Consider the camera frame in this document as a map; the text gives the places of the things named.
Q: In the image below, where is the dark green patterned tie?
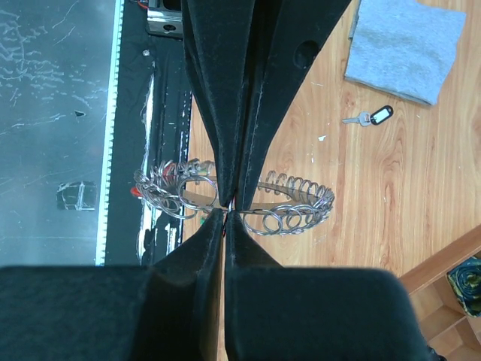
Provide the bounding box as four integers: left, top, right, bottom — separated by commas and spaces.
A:
446, 256, 480, 317

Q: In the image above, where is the black key tag with key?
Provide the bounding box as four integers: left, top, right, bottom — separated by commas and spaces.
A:
342, 105, 394, 127

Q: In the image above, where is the grey folded cloth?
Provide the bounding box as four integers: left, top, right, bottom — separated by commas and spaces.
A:
345, 0, 467, 105

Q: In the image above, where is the wooden compartment tray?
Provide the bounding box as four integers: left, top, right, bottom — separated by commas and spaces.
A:
400, 226, 480, 360

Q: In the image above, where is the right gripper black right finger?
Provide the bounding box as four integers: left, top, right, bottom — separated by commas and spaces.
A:
225, 211, 432, 360

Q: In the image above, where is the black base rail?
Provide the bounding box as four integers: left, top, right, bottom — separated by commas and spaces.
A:
95, 1, 192, 265

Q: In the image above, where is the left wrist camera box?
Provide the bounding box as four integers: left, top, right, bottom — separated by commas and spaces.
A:
147, 0, 183, 38

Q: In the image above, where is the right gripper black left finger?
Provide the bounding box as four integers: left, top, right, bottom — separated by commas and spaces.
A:
1, 210, 223, 360

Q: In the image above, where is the metal key ring disc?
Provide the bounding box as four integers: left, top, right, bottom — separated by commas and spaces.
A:
131, 159, 335, 236

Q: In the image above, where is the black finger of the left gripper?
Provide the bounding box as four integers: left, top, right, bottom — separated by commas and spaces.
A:
235, 0, 349, 211
181, 1, 255, 206

